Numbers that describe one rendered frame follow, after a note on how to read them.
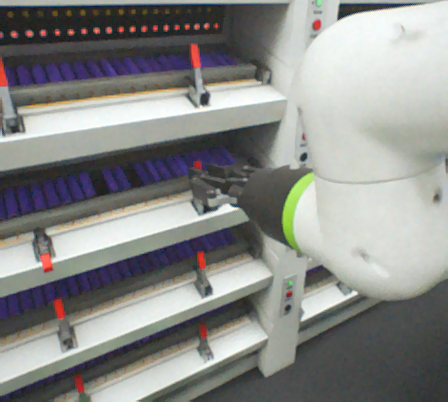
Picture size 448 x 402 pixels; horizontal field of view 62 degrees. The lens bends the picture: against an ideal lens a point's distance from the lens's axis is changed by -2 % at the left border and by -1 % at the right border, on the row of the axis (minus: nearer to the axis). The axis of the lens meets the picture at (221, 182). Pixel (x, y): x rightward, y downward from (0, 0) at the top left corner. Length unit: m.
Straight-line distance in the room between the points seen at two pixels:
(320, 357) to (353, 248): 0.87
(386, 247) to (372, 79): 0.12
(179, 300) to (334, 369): 0.53
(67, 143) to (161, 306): 0.38
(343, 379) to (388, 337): 0.22
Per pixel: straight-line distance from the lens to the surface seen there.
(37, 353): 0.76
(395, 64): 0.25
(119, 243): 0.63
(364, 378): 1.16
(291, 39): 0.66
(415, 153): 0.28
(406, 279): 0.32
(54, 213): 0.65
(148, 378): 0.91
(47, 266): 0.56
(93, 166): 0.73
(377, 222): 0.30
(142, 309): 0.77
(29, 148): 0.54
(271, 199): 0.40
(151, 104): 0.59
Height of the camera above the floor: 0.89
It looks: 26 degrees down
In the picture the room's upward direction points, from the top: straight up
